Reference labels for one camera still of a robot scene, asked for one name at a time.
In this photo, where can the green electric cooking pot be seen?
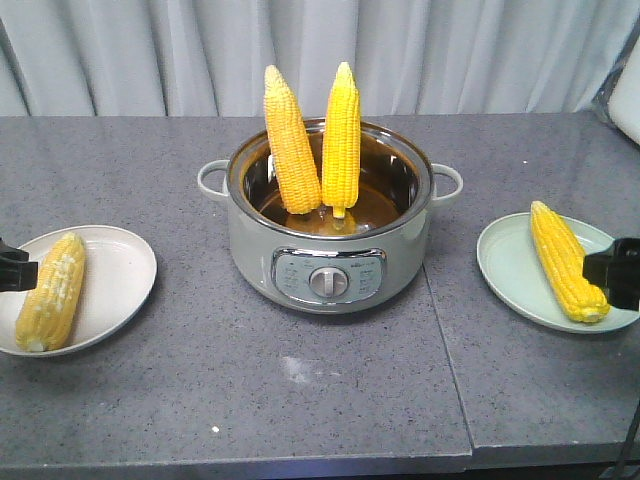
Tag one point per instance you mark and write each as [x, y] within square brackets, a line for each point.
[383, 238]

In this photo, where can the white round plate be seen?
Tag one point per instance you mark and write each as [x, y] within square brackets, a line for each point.
[120, 273]

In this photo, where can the pale yellow corn cob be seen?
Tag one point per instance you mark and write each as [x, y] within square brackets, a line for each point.
[290, 148]

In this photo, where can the pale corn cob with white patch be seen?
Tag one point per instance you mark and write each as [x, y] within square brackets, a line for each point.
[46, 318]

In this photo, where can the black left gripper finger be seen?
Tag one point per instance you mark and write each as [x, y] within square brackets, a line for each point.
[17, 272]

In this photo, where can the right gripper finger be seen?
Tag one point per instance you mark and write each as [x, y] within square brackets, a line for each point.
[616, 272]

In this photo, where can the white rice cooker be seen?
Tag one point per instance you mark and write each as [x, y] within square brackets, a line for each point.
[624, 102]

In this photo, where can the white curtain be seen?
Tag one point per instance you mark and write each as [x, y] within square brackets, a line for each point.
[207, 58]

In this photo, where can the green round plate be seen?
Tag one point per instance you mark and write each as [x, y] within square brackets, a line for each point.
[508, 261]

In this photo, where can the bright yellow corn cob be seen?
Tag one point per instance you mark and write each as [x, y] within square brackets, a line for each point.
[341, 144]
[562, 258]

